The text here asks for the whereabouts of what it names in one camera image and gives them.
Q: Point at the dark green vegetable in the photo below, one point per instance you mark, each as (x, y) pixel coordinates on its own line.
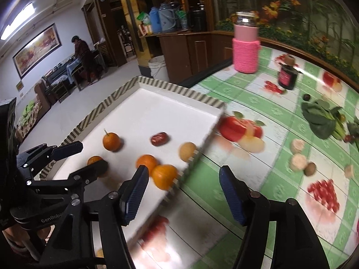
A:
(354, 128)

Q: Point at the ceiling light panel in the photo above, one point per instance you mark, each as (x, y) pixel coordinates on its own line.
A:
(16, 21)

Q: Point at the flower and bamboo wall mural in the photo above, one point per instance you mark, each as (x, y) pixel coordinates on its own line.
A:
(308, 11)

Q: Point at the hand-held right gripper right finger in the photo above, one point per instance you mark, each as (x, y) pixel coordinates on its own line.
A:
(232, 199)

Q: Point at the black kettle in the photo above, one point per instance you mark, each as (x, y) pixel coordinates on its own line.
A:
(199, 19)

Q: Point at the green printed tablecloth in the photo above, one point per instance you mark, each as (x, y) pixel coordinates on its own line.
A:
(280, 109)

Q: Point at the person's left forearm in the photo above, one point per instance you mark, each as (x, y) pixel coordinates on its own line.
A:
(15, 251)

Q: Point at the white plastic bucket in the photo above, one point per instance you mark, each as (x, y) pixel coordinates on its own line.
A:
(158, 68)

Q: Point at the green snack bag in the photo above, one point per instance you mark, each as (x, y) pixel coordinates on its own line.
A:
(144, 18)

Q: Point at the small red cherry tomato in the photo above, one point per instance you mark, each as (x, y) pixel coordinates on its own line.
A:
(348, 138)

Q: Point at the small dark round fruit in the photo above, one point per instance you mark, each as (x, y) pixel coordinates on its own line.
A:
(306, 97)

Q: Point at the green bok choy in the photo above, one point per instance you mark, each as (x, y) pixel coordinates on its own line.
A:
(322, 119)

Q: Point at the person's left hand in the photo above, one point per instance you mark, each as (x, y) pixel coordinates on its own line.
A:
(7, 233)

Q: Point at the tan round longan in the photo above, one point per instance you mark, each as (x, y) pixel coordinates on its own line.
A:
(187, 152)

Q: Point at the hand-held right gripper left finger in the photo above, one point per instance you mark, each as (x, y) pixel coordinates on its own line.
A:
(136, 199)

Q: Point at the pink knitted-sleeve bottle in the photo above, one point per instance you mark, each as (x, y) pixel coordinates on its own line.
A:
(246, 47)

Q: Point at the dark jar red label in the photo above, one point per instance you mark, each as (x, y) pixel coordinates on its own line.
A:
(287, 77)

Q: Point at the white tray striped rim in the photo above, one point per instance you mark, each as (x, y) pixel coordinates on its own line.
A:
(157, 112)

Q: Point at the dark wooden chair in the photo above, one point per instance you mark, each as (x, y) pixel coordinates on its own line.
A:
(127, 42)

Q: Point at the sofa with green cushion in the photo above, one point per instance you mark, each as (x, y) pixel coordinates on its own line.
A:
(28, 115)

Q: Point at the framed wall painting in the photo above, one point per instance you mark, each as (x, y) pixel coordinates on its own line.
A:
(36, 50)

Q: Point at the blue thermos flask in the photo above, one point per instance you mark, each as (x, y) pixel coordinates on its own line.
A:
(154, 19)

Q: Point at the red date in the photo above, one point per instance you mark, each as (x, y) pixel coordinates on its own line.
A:
(159, 138)

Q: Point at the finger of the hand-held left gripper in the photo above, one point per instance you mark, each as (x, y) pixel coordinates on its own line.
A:
(92, 171)
(67, 149)

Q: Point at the wooden counter cabinet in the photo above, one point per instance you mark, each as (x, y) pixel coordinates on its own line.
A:
(182, 53)

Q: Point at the small orange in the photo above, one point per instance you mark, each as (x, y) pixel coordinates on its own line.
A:
(111, 143)
(147, 162)
(94, 159)

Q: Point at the large orange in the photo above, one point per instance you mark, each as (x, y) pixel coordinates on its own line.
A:
(164, 177)

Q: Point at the small brown kiwi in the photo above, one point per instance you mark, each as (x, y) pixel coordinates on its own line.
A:
(310, 169)

